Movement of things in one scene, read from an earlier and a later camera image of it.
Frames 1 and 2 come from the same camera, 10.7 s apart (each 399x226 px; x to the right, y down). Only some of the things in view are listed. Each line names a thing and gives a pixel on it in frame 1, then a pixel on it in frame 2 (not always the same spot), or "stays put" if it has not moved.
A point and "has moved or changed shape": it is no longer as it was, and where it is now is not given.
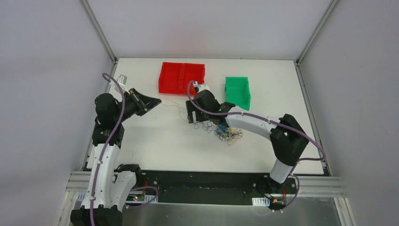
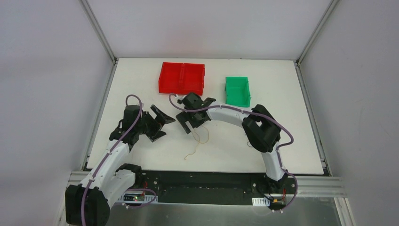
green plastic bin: x=237 y=92 stays put
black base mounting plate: x=255 y=188 stays put
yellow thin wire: x=176 y=106 has moved or changed shape
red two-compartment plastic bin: x=174 y=77 stays put
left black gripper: x=135 y=101 -> x=155 y=124
